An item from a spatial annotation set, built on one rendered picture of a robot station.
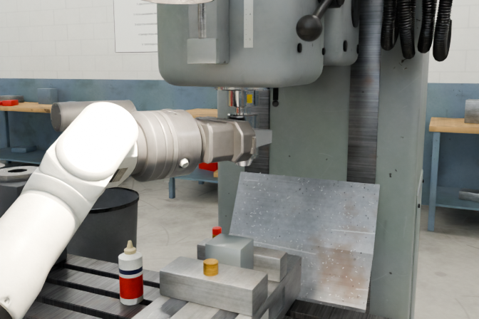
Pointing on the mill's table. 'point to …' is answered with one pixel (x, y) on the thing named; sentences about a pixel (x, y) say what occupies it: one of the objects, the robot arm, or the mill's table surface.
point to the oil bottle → (130, 275)
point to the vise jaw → (214, 285)
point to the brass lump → (210, 267)
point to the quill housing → (251, 30)
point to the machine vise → (276, 279)
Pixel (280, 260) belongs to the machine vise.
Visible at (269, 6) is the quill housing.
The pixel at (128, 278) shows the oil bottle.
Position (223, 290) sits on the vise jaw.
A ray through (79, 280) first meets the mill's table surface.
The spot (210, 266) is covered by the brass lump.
